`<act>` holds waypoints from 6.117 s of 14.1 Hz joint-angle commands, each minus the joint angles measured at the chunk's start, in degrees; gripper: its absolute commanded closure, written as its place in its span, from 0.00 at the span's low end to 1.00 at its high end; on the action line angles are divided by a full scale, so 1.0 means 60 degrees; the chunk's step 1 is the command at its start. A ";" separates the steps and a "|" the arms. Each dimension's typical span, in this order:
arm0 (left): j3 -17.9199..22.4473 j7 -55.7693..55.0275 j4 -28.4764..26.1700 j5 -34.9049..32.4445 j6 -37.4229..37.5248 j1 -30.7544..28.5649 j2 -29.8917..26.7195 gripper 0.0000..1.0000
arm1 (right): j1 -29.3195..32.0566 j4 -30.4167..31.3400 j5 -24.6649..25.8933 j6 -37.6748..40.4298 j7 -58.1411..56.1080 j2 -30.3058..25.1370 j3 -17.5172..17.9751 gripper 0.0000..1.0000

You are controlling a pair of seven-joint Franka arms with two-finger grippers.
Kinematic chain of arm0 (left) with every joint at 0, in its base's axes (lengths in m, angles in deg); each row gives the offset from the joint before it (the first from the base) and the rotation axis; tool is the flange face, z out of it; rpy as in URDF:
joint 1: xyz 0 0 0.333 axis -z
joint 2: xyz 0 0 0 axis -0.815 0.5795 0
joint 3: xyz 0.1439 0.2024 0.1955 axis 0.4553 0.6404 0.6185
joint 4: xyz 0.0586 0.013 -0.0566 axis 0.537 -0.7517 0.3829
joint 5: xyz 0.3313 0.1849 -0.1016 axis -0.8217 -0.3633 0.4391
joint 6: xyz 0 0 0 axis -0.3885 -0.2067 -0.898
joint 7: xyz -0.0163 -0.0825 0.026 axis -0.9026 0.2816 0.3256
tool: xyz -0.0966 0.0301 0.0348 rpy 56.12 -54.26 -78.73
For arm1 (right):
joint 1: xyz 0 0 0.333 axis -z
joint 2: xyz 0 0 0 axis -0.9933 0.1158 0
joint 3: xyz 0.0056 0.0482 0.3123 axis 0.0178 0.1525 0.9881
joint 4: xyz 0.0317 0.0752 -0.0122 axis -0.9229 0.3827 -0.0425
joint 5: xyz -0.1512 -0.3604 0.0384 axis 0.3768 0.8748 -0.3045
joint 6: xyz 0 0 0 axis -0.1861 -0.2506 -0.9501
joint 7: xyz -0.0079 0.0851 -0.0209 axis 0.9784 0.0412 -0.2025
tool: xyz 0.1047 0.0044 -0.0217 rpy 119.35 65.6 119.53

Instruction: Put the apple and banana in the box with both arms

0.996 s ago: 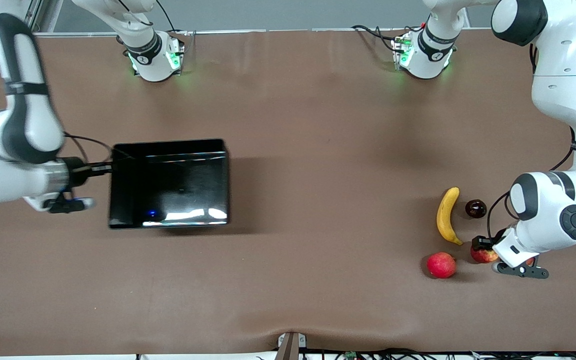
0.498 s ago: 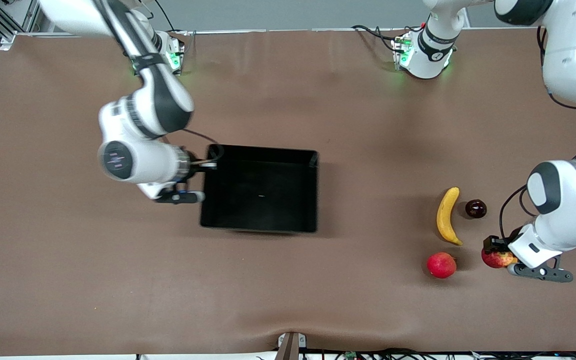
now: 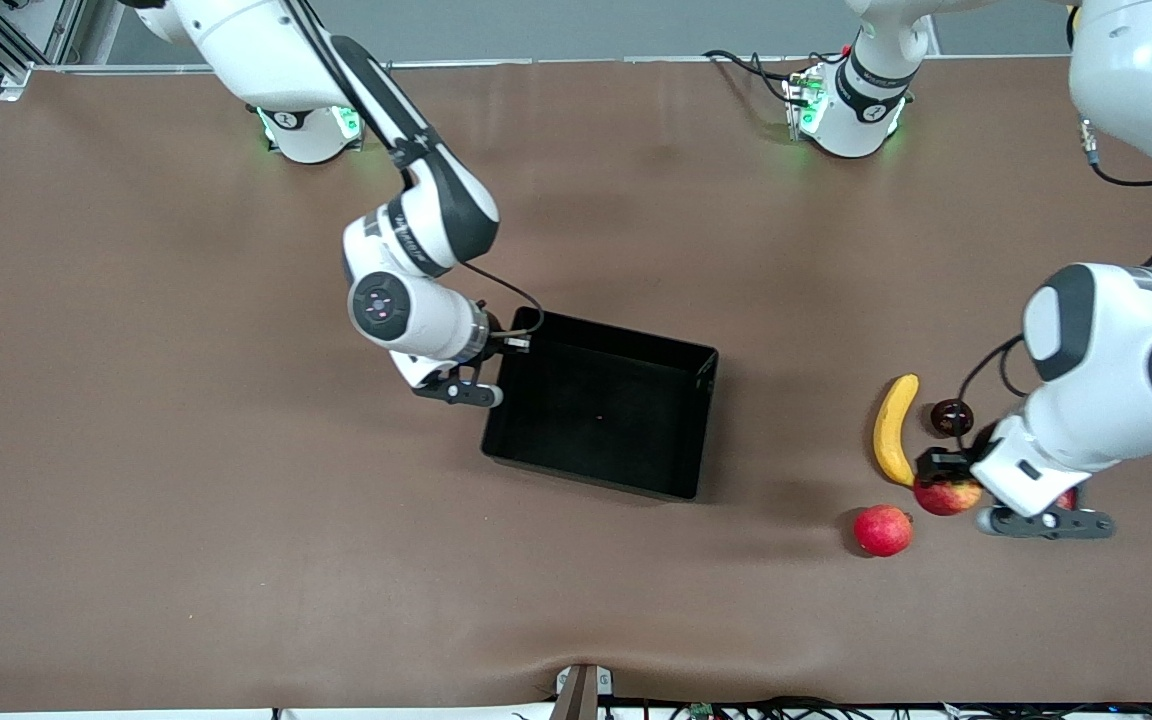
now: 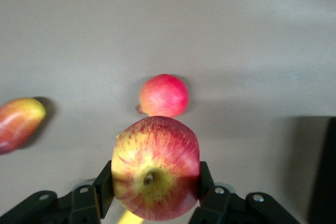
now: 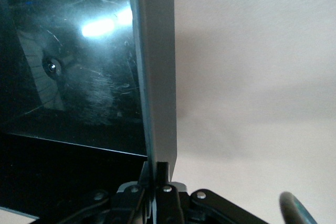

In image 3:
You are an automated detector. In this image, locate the red pomegranate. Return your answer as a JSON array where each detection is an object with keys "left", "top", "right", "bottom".
[{"left": 852, "top": 504, "right": 915, "bottom": 559}]

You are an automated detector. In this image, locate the aluminium frame profile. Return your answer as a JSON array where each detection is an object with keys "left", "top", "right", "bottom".
[{"left": 0, "top": 0, "right": 89, "bottom": 101}]

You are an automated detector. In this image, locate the black plastic box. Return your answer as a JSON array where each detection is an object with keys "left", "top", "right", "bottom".
[{"left": 480, "top": 307, "right": 721, "bottom": 503}]

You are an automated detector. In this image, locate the red yellow apple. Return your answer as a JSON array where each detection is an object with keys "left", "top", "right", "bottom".
[{"left": 913, "top": 476, "right": 984, "bottom": 518}]

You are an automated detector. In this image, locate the yellow banana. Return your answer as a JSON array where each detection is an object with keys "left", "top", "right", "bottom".
[{"left": 872, "top": 373, "right": 928, "bottom": 491}]

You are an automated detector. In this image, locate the black left base cable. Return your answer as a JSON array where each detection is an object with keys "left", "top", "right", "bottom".
[{"left": 702, "top": 48, "right": 809, "bottom": 103}]

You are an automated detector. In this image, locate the dark purple plum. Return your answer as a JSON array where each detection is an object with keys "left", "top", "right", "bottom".
[{"left": 929, "top": 398, "right": 975, "bottom": 439}]

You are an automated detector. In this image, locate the brown camera mount post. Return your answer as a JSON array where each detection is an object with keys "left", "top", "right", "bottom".
[{"left": 550, "top": 662, "right": 615, "bottom": 720}]

